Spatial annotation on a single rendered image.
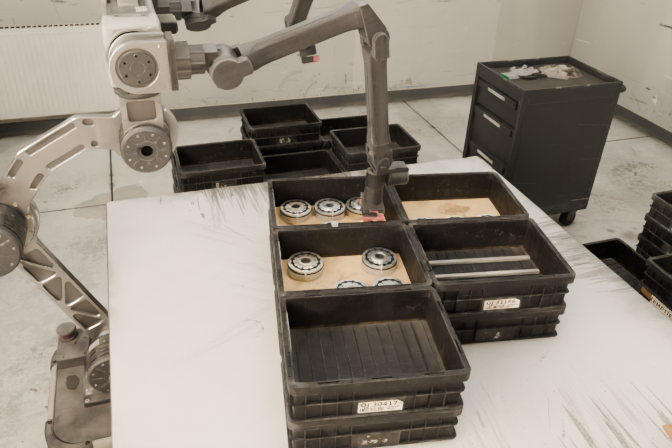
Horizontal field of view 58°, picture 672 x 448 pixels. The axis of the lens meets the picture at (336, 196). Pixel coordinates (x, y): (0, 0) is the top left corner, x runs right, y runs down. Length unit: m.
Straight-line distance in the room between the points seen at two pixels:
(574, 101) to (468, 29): 2.22
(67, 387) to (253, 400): 0.95
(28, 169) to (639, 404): 1.77
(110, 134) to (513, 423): 1.34
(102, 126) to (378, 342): 0.99
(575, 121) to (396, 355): 2.14
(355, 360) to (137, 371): 0.58
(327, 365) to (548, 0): 4.69
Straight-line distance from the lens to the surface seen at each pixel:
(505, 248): 1.98
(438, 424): 1.51
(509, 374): 1.75
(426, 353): 1.56
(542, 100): 3.21
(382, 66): 1.61
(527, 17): 5.70
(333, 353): 1.53
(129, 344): 1.79
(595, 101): 3.44
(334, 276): 1.75
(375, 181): 1.79
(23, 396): 2.76
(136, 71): 1.46
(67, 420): 2.29
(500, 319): 1.75
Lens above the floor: 1.91
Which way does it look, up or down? 30 degrees down
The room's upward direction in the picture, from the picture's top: 3 degrees clockwise
